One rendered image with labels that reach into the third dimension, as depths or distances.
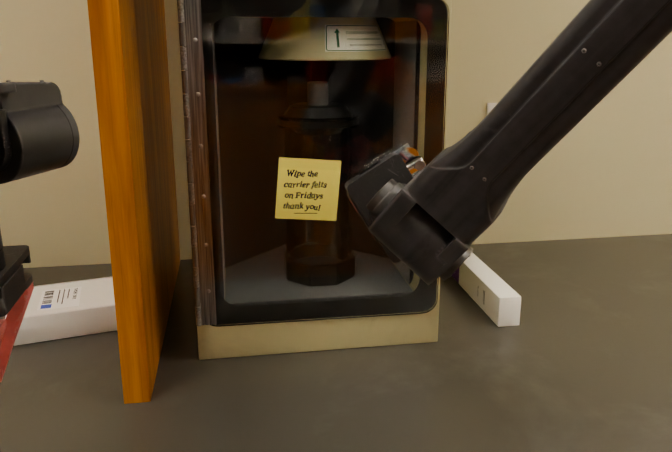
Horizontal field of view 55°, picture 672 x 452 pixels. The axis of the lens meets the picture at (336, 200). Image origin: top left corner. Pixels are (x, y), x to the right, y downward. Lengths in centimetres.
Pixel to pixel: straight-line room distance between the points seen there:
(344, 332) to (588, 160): 74
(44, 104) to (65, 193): 75
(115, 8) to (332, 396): 48
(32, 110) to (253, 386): 44
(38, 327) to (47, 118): 50
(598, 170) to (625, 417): 73
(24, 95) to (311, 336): 50
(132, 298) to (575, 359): 56
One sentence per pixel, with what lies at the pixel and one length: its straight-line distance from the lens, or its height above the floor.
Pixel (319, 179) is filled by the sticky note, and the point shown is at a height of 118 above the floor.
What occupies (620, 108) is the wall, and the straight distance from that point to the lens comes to 145.
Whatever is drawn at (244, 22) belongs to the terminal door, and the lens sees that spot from 77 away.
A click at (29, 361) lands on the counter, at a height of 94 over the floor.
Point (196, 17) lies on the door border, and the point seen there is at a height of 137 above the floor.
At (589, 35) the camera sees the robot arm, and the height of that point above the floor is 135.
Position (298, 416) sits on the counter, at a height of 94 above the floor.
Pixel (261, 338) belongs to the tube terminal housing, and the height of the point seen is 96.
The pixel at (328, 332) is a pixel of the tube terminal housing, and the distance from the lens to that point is 88.
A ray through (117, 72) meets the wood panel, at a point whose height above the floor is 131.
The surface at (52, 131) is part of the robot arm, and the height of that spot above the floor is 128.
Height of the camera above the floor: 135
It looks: 14 degrees down
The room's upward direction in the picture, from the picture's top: straight up
